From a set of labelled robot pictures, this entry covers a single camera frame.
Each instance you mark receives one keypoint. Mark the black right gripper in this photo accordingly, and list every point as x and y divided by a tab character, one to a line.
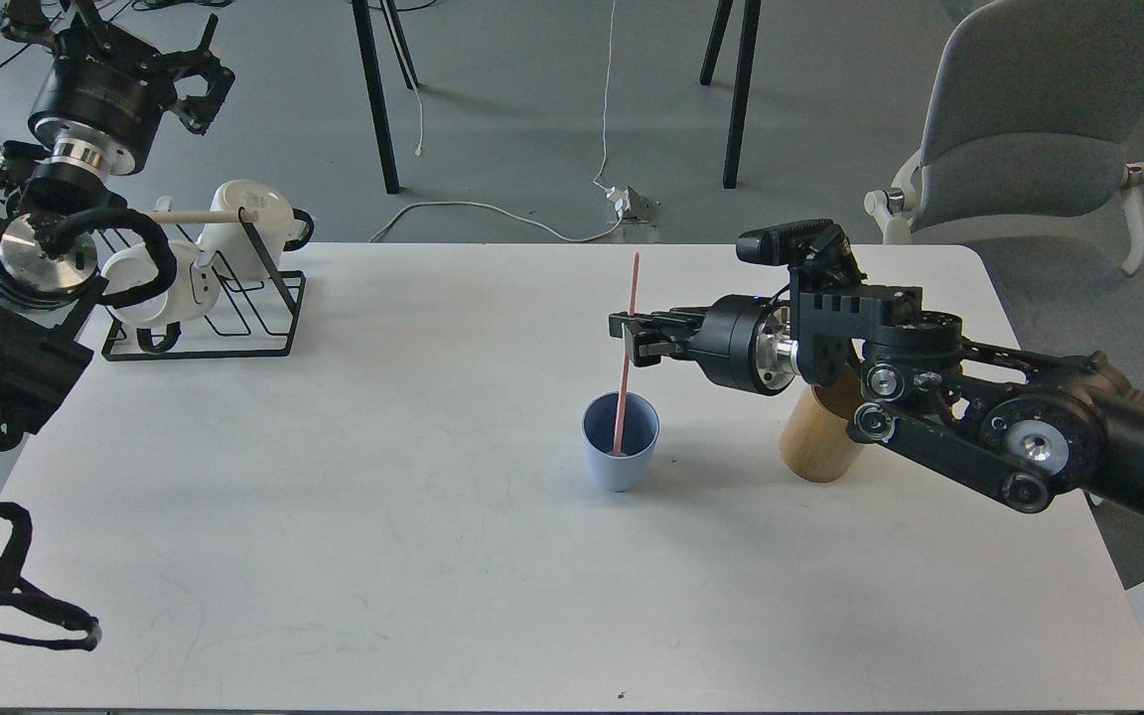
741	342

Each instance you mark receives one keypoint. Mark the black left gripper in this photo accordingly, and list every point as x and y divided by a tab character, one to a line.
105	98

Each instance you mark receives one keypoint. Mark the pink chopstick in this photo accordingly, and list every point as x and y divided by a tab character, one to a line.
624	382

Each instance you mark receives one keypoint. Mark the blue plastic cup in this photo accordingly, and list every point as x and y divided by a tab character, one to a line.
619	468

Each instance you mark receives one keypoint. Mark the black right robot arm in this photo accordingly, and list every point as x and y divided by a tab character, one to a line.
1017	427

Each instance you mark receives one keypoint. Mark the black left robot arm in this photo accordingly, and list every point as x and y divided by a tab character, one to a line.
68	245

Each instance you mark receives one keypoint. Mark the white power plug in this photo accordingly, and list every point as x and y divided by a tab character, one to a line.
630	205

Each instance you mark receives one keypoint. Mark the wooden rack dowel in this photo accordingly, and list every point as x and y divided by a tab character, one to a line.
177	217

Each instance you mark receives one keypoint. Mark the bamboo cylinder holder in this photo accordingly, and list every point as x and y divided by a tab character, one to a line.
814	443

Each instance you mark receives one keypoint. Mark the black table leg left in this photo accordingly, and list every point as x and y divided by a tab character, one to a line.
372	78

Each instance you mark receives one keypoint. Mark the black table leg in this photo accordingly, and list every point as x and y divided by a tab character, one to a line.
372	78
745	60

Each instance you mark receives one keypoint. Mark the black table leg right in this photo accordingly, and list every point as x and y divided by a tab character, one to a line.
745	60

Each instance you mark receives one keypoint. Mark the grey office chair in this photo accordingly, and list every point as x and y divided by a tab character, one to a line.
1031	104

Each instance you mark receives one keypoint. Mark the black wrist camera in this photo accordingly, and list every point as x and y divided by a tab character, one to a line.
817	253

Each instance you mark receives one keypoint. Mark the black wire dish rack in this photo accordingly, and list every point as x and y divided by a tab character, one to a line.
209	310

